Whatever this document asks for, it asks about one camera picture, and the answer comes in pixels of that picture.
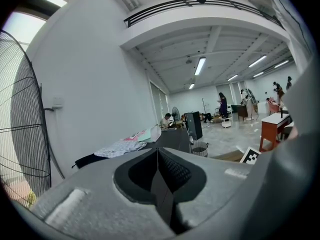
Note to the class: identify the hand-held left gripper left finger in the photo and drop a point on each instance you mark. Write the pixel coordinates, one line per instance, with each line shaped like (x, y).
(100, 204)

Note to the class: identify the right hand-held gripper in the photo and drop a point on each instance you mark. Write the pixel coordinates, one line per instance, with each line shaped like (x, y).
(250, 156)

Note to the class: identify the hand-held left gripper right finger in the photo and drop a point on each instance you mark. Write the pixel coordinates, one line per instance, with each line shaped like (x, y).
(220, 184)

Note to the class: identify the wooden floor platform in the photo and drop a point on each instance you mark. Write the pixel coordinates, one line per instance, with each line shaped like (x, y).
(230, 156)

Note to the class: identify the orange desk with white top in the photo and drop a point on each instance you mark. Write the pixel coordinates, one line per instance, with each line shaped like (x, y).
(272, 129)

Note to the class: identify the grey waste basket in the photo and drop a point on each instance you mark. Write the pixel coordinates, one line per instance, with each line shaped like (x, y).
(199, 150)

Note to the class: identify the white round side table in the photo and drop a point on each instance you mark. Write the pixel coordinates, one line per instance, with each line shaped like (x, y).
(226, 122)

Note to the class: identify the black cloth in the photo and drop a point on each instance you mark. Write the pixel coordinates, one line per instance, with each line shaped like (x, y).
(87, 160)

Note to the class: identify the dark brown desk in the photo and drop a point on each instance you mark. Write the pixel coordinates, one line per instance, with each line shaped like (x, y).
(240, 111)

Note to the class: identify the black washing machine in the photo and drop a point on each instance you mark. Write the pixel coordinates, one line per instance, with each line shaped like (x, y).
(172, 139)

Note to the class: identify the black coat rack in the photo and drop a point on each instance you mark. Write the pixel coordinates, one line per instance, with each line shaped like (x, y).
(205, 105)

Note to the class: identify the pink plastic package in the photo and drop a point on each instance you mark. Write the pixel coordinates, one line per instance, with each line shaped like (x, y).
(145, 134)

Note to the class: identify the ceiling light tube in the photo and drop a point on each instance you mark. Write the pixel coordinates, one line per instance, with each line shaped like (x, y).
(200, 66)

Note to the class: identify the grey window blind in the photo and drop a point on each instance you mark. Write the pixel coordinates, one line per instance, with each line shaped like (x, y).
(158, 97)

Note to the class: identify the large black floor fan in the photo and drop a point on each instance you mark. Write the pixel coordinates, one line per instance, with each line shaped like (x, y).
(22, 121)

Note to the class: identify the black balcony railing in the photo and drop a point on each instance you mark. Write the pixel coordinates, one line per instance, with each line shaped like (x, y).
(200, 5)

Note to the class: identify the small black pedestal fan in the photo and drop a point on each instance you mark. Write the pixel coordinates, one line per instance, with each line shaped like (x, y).
(175, 114)

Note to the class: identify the white wall junction box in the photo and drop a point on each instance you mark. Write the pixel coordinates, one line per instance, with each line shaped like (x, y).
(58, 102)

